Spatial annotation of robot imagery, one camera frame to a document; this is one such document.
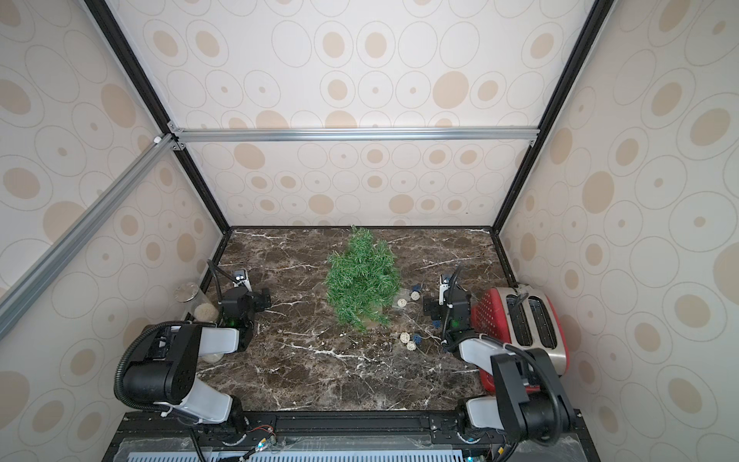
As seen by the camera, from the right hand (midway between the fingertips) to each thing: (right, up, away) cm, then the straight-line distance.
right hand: (456, 294), depth 92 cm
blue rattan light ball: (-11, +1, +8) cm, 14 cm away
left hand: (-65, +3, +2) cm, 65 cm away
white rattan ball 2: (-17, -13, -4) cm, 22 cm away
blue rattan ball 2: (-6, -9, -1) cm, 11 cm away
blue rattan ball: (-13, -14, -4) cm, 19 cm away
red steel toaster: (+12, -5, -16) cm, 21 cm away
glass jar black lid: (-81, +2, -8) cm, 82 cm away
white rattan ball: (-18, -3, +1) cm, 18 cm away
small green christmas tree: (-29, +7, -22) cm, 37 cm away
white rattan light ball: (-13, -1, +5) cm, 14 cm away
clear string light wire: (-14, -9, +3) cm, 17 cm away
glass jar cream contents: (-80, -6, 0) cm, 81 cm away
